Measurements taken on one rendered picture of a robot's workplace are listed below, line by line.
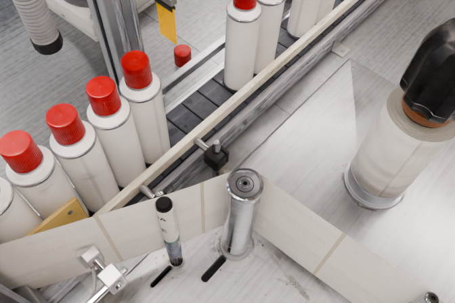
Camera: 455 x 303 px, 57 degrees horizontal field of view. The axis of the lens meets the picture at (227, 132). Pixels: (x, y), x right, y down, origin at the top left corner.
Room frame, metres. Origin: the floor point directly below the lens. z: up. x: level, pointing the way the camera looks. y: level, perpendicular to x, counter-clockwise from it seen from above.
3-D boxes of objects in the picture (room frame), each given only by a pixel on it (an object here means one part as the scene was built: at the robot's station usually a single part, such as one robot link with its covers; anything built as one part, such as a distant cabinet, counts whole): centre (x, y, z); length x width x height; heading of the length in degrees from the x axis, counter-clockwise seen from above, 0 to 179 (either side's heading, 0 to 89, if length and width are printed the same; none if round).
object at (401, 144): (0.30, -0.23, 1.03); 0.09 x 0.09 x 0.30
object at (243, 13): (0.49, -0.01, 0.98); 0.05 x 0.05 x 0.20
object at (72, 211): (0.16, 0.20, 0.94); 0.10 x 0.01 x 0.09; 141
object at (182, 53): (0.57, 0.10, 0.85); 0.03 x 0.03 x 0.03
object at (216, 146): (0.31, 0.01, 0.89); 0.03 x 0.03 x 0.12; 51
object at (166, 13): (0.39, 0.08, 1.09); 0.03 x 0.01 x 0.06; 51
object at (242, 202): (0.19, -0.02, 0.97); 0.05 x 0.05 x 0.19
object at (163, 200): (0.16, 0.06, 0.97); 0.02 x 0.02 x 0.19
